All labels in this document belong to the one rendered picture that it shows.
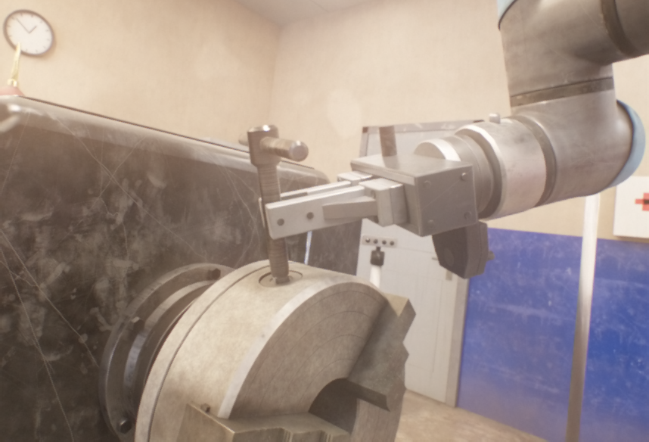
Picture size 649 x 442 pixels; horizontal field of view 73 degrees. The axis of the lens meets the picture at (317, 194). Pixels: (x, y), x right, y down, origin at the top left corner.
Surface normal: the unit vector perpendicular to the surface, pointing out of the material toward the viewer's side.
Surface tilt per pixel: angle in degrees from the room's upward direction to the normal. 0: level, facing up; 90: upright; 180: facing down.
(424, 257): 90
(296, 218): 100
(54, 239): 90
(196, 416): 79
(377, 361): 49
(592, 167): 110
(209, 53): 90
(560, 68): 105
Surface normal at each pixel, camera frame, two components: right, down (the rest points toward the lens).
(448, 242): -0.95, 0.20
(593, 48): -0.51, 0.82
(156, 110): 0.76, 0.05
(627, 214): -0.65, -0.11
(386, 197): 0.29, 0.16
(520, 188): 0.31, 0.38
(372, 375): -0.41, -0.74
